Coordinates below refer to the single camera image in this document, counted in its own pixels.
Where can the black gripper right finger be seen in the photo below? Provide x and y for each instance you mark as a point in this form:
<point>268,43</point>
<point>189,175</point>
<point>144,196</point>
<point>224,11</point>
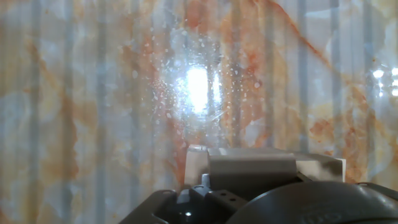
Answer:
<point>382,189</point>

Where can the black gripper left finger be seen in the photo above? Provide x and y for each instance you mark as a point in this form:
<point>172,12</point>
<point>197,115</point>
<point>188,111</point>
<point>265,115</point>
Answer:
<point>186,207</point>

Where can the orange marble pattern mat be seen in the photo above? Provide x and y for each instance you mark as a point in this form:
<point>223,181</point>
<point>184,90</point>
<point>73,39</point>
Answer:
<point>93,93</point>

